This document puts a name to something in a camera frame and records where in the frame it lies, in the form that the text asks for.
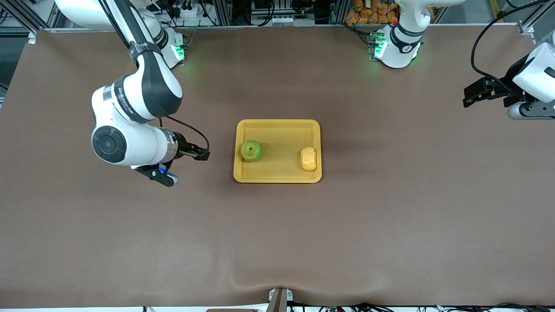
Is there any yellow plastic tray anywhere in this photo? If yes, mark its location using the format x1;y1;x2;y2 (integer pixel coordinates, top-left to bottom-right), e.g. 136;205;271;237
233;119;322;184

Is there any metal table edge bracket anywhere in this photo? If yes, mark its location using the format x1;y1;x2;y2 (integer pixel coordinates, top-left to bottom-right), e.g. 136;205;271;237
267;287;293;312

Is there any aluminium table frame rail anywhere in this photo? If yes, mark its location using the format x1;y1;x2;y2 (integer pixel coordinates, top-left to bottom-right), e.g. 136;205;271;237
518;0;555;48

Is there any aluminium frame post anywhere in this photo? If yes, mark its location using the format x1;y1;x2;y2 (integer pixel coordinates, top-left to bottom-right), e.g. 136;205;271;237
330;0;347;24
211;0;232;26

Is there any white connector block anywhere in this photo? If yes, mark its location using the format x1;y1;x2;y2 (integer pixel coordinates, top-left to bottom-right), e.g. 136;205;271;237
251;15;315;26

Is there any brown table cover mat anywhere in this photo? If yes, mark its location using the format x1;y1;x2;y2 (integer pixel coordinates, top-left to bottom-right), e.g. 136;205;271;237
0;25;555;309

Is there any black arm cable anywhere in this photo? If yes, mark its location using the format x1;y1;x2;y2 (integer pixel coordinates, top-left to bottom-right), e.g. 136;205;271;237
98;0;211;153
472;0;555;87

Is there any white power strip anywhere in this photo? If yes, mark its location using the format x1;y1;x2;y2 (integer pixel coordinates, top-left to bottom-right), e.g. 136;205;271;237
171;0;209;19

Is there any yellow potato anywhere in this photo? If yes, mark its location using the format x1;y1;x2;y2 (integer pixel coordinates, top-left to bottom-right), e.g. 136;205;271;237
300;147;317;171

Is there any orange wrapped bread pile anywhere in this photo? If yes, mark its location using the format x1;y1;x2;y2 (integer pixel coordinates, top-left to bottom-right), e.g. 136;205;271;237
346;0;435;25

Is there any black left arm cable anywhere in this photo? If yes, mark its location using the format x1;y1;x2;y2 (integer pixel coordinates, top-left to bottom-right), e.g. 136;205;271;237
472;0;555;87

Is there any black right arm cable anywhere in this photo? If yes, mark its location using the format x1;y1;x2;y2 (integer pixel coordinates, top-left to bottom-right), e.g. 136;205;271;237
98;0;211;153

